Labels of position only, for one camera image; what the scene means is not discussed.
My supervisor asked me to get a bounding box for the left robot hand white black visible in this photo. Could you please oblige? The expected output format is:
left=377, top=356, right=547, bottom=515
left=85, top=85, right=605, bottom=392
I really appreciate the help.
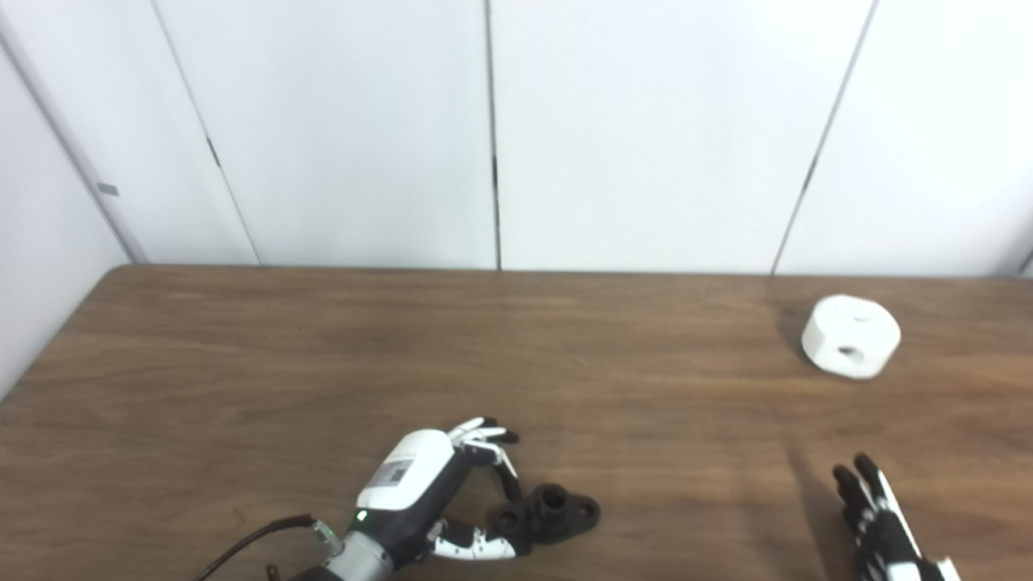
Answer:
left=347, top=417, right=533, bottom=563

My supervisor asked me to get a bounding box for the round white piece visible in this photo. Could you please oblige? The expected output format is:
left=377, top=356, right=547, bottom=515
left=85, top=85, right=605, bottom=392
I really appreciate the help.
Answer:
left=801, top=295, right=901, bottom=379

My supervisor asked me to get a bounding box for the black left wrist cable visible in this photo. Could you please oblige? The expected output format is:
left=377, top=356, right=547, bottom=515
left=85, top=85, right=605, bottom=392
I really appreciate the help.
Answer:
left=194, top=514, right=316, bottom=581

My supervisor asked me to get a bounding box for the black flanged holder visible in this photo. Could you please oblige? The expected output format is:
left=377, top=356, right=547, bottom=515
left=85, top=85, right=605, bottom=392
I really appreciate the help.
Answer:
left=492, top=483, right=602, bottom=545

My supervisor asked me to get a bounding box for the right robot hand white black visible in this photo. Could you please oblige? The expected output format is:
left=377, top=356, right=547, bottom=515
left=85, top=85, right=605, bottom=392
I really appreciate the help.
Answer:
left=832, top=453, right=961, bottom=581

